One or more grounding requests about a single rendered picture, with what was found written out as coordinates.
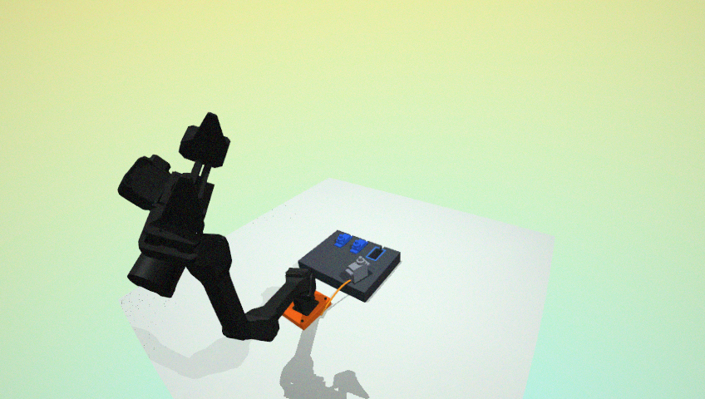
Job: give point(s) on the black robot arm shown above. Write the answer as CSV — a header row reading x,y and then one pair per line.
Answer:
x,y
143,185

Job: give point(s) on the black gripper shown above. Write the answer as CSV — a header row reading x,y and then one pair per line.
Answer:
x,y
173,231

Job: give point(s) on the dark grey flat panel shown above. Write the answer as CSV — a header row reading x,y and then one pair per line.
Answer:
x,y
331,258

